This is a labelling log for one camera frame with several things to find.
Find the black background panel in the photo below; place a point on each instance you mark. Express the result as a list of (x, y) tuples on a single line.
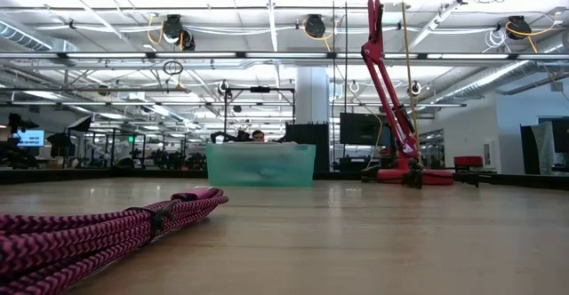
[(306, 133)]

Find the person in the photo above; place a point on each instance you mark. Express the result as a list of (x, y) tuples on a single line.
[(258, 136)]

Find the teal translucent plastic bin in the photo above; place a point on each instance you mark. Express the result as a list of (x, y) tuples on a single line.
[(262, 166)]

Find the large black background monitor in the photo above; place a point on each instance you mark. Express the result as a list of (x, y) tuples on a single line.
[(362, 130)]

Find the red desk lamp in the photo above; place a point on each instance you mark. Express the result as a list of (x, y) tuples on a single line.
[(391, 104)]

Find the red box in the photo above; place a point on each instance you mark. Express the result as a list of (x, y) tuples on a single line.
[(468, 161)]

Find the small distant monitor screen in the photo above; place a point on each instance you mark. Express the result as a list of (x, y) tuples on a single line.
[(30, 138)]

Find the black background frame stand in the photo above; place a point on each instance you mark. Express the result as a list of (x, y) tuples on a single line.
[(260, 90)]

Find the black metal table frame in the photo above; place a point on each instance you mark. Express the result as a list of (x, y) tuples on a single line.
[(133, 174)]

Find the silver ceiling duct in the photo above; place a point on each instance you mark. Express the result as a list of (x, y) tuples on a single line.
[(26, 37), (489, 79)]

